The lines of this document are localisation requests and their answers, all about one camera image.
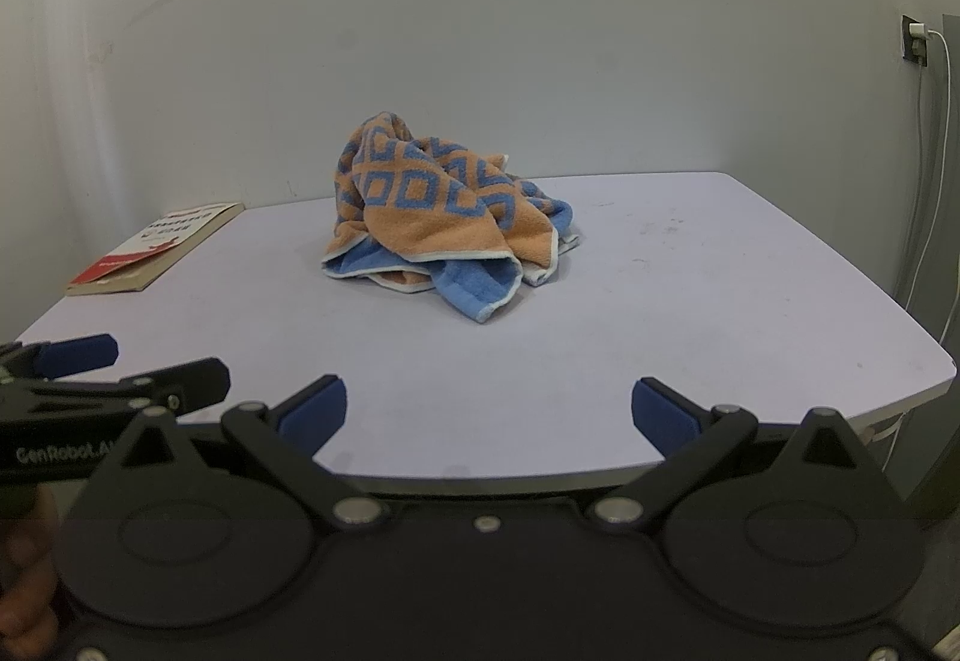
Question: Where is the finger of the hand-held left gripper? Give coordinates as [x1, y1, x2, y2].
[112, 356, 232, 420]
[0, 333, 119, 383]

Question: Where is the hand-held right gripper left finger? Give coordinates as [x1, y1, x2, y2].
[97, 374, 391, 531]

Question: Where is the orange and blue patterned towel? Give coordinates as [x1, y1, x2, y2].
[321, 112, 584, 324]

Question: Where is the person's left hand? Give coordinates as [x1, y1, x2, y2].
[0, 488, 61, 643]

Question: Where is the black wall socket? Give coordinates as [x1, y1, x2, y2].
[900, 14, 931, 68]

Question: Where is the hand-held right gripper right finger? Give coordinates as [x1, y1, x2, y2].
[586, 376, 893, 531]

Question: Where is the red and white paperback book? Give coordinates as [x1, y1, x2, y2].
[66, 202, 245, 297]

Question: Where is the white charging cable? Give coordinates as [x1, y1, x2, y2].
[896, 29, 953, 311]

